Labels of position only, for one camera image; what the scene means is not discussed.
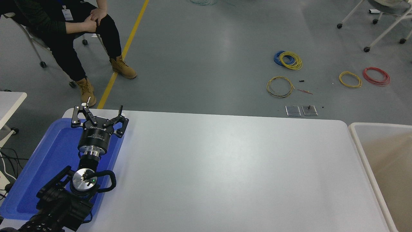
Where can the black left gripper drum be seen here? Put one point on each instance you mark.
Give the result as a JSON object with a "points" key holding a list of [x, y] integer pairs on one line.
{"points": [[95, 137]]}

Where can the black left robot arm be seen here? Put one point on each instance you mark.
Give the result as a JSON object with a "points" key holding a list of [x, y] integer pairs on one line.
{"points": [[58, 206]]}

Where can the person's right forearm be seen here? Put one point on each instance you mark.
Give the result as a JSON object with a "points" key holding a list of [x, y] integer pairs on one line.
{"points": [[45, 21]]}

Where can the person's left forearm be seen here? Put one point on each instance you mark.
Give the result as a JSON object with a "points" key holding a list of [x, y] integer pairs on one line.
{"points": [[102, 4]]}

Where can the person's right hand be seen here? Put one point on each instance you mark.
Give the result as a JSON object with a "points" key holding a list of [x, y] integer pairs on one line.
{"points": [[90, 25]]}

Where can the person's left hand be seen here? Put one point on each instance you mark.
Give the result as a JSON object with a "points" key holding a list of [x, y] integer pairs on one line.
{"points": [[99, 13]]}

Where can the blue plastic tray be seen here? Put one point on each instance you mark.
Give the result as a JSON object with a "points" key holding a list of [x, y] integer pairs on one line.
{"points": [[48, 161]]}

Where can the person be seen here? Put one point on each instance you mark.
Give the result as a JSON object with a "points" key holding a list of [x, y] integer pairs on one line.
{"points": [[64, 48]]}

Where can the white side table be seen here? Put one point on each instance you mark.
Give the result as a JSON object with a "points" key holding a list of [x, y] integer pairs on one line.
{"points": [[9, 103]]}

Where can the grey chair with casters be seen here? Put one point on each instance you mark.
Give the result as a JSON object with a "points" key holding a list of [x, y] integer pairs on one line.
{"points": [[35, 36]]}

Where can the white power strip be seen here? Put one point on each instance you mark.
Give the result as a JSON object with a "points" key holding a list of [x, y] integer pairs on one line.
{"points": [[4, 180]]}

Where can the white badge card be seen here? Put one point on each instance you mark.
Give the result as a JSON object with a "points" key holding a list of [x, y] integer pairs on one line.
{"points": [[68, 13]]}

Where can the clear floor plate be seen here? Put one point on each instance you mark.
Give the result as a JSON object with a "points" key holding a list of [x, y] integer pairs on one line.
{"points": [[309, 111], [293, 110]]}

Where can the large pale bin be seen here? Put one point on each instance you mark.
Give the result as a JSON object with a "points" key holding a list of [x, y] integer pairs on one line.
{"points": [[392, 167]]}

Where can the white frame chair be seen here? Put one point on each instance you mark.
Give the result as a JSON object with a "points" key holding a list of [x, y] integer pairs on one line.
{"points": [[386, 8]]}

